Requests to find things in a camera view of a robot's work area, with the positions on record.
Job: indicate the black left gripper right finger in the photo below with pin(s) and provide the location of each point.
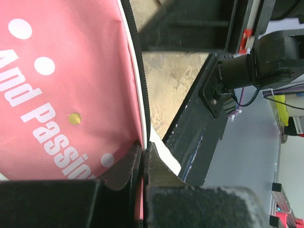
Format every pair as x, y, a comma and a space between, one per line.
170, 203

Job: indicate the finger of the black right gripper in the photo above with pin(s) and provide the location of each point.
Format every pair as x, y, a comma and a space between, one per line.
190, 25

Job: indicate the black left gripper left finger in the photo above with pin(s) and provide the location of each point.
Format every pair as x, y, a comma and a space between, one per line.
111, 200

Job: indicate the pink SPORT racket bag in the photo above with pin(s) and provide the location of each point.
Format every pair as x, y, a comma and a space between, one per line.
73, 96

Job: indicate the pink badminton racket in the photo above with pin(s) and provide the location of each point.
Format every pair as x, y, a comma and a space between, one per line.
165, 154

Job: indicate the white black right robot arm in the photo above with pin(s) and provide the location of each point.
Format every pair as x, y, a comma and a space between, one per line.
274, 60

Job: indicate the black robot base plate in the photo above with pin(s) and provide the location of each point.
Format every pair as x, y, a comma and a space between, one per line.
194, 132

